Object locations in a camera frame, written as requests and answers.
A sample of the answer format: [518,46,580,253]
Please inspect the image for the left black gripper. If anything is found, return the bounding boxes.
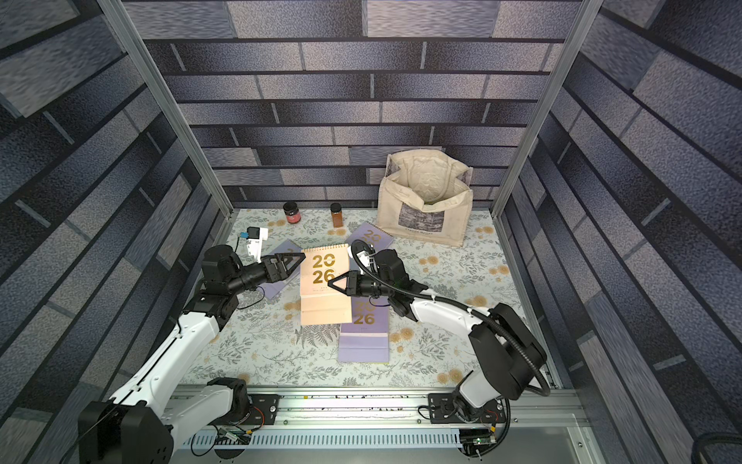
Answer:
[227,252,306,297]

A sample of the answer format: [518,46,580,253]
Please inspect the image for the peach 2026 desk calendar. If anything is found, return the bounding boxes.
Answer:
[300,244,352,326]

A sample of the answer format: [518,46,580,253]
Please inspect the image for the purple calendar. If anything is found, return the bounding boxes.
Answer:
[260,240,303,300]
[337,297,390,363]
[346,222,393,251]

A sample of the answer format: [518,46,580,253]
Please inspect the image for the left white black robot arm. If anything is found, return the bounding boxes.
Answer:
[73,245,305,463]

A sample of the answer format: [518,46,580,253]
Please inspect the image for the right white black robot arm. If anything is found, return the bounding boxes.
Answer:
[328,249,551,415]

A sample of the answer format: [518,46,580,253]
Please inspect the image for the dark jar red label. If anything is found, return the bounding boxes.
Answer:
[283,201,301,224]

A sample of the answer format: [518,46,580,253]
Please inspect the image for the amber spice bottle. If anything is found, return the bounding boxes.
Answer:
[330,202,344,228]

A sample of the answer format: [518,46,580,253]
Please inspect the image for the floral patterned table mat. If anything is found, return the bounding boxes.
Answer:
[182,210,525,388]

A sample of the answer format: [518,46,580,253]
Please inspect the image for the beige canvas tote bag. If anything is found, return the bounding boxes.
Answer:
[375,149,473,247]

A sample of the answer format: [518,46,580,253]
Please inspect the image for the left circuit board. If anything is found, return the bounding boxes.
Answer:
[214,428,251,446]

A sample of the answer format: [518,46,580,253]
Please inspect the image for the circuit board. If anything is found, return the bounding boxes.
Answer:
[458,428,498,458]
[214,428,251,446]

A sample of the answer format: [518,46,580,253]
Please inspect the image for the right circuit board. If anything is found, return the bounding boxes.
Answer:
[458,428,498,458]

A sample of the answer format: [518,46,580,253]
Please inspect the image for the black corrugated cable conduit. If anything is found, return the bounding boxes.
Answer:
[350,239,552,398]

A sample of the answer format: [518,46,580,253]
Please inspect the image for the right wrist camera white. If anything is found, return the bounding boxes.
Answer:
[355,251,377,274]

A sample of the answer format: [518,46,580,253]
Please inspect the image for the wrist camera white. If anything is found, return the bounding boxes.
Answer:
[355,251,377,274]
[240,226,269,262]

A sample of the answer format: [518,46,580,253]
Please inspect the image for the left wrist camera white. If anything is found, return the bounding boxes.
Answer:
[240,226,269,262]

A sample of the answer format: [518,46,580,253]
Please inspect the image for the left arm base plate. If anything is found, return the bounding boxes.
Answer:
[210,394,281,428]

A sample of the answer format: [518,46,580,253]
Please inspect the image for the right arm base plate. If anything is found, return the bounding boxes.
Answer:
[427,394,510,425]

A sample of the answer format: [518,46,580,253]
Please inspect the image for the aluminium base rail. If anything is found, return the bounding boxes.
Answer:
[166,389,604,463]

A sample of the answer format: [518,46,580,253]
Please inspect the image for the left aluminium frame post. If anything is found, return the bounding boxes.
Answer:
[98,0,234,218]

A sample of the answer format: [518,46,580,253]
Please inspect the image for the aluminium frame post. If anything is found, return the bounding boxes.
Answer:
[98,0,234,218]
[491,0,604,222]

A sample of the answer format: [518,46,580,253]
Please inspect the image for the right aluminium frame post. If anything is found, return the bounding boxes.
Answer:
[491,0,604,222]

